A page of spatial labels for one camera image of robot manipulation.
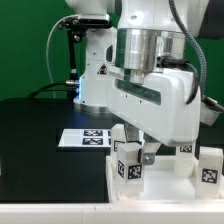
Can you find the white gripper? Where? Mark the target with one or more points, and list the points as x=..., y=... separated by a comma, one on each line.
x=158, y=107

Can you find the white square tabletop tray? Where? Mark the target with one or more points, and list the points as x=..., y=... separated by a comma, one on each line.
x=161, y=185

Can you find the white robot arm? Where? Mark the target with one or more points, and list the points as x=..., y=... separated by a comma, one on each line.
x=152, y=35

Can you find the white marker sheet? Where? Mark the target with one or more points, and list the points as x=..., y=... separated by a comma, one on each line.
x=85, y=138

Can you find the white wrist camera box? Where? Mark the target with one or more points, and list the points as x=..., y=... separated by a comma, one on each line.
x=210, y=111

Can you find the white front rail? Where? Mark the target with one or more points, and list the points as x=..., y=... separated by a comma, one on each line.
x=133, y=213

